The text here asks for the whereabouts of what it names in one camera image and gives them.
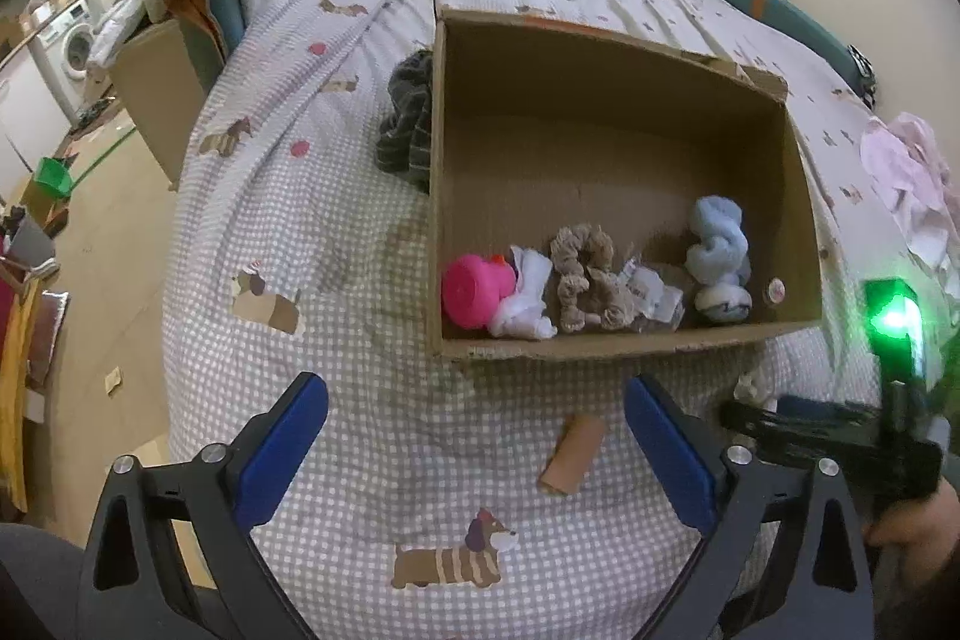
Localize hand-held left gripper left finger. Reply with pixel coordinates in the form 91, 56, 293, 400
79, 372, 329, 640

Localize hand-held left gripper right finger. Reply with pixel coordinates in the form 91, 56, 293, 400
625, 374, 875, 640

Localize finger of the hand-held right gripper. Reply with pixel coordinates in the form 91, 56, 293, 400
776, 394, 886, 425
720, 400, 852, 462

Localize tan sock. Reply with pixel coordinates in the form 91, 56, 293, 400
540, 415, 607, 497

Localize white striped sock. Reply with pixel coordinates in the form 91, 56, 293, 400
694, 281, 753, 322

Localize clear plastic packet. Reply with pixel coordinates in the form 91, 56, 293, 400
619, 257, 687, 333

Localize brown fuzzy socks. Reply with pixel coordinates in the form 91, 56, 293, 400
556, 269, 635, 333

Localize light blue socks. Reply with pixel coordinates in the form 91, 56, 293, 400
686, 195, 752, 290

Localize white frilly sock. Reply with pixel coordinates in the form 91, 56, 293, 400
487, 244, 557, 341

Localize beige lace scrunchie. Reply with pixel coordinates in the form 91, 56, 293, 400
550, 224, 614, 281

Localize pink sock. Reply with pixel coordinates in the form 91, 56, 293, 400
441, 254, 518, 330

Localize cardboard box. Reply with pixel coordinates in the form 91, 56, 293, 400
426, 4, 826, 365
111, 19, 226, 191

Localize person's right forearm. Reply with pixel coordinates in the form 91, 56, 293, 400
874, 542, 960, 640

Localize person's right hand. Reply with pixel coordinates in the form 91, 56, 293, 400
862, 481, 960, 560

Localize dog print bed sheet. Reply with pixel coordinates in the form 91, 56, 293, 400
135, 0, 960, 640

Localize pink crumpled cloth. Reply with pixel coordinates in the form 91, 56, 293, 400
859, 111, 960, 300

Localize person's grey trousers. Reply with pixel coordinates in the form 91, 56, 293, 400
0, 522, 87, 640

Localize grey waste bin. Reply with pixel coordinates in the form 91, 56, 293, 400
6, 211, 59, 270

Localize black white patterned cloth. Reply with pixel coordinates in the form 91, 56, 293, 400
846, 44, 878, 109

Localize dark striped cloth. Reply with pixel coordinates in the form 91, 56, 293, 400
375, 49, 436, 187

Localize green bin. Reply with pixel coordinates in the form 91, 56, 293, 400
36, 156, 76, 196

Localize cardboard box beside bed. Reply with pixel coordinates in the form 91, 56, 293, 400
111, 19, 226, 191

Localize teal pillow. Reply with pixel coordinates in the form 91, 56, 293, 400
684, 0, 856, 71

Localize white cabinet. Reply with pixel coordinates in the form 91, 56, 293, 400
0, 51, 76, 184

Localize teal folded blanket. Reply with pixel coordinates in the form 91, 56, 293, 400
166, 0, 247, 67

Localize white washing machine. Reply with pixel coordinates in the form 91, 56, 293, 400
34, 0, 98, 101

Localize white cloth pile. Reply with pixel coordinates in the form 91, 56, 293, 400
86, 0, 151, 79

